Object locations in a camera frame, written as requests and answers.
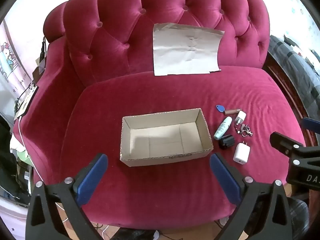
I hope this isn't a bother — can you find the large white charger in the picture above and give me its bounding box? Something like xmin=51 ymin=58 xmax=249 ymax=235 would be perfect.
xmin=233 ymin=142 xmax=250 ymax=163

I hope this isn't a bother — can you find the black charger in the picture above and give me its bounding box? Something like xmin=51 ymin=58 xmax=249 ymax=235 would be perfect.
xmin=219 ymin=134 xmax=236 ymax=150

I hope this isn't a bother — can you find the black handled tool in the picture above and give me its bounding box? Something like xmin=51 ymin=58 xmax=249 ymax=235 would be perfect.
xmin=39 ymin=36 xmax=48 ymax=61

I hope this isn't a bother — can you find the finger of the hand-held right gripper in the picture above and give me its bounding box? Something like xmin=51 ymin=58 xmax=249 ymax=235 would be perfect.
xmin=269 ymin=131 xmax=320 ymax=160
xmin=301 ymin=117 xmax=320 ymax=131

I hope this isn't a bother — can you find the metal keychain bundle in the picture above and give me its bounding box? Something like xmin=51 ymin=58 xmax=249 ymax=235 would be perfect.
xmin=234 ymin=122 xmax=253 ymax=137

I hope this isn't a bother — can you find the red tufted velvet sofa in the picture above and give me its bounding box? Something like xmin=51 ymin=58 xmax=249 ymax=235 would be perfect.
xmin=15 ymin=0 xmax=308 ymax=230

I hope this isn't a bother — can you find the cartoon print curtain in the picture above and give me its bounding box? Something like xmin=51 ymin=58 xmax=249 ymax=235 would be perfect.
xmin=0 ymin=20 xmax=33 ymax=120

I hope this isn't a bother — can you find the grey plaid blanket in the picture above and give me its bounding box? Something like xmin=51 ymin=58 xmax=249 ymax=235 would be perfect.
xmin=269 ymin=34 xmax=320 ymax=120

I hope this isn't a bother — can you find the small white charger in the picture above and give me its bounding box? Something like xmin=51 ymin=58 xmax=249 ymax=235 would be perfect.
xmin=235 ymin=111 xmax=247 ymax=125

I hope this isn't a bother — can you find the light blue bottle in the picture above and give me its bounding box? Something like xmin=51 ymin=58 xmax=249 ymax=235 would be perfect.
xmin=213 ymin=116 xmax=232 ymax=140

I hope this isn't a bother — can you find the small brown cardboard box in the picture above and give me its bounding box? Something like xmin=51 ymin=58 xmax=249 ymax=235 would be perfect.
xmin=32 ymin=60 xmax=46 ymax=82

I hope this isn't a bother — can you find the creased grey paper sheet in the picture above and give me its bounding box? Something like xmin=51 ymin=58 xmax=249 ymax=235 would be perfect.
xmin=152 ymin=23 xmax=225 ymax=77

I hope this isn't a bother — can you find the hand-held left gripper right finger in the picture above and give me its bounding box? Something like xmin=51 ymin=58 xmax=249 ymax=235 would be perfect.
xmin=209 ymin=152 xmax=295 ymax=240

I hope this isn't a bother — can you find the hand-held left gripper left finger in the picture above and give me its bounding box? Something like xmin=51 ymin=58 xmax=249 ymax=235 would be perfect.
xmin=25 ymin=153 xmax=108 ymax=240

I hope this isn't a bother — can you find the dark wooden frame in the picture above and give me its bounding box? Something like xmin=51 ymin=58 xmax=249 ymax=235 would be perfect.
xmin=262 ymin=52 xmax=316 ymax=147

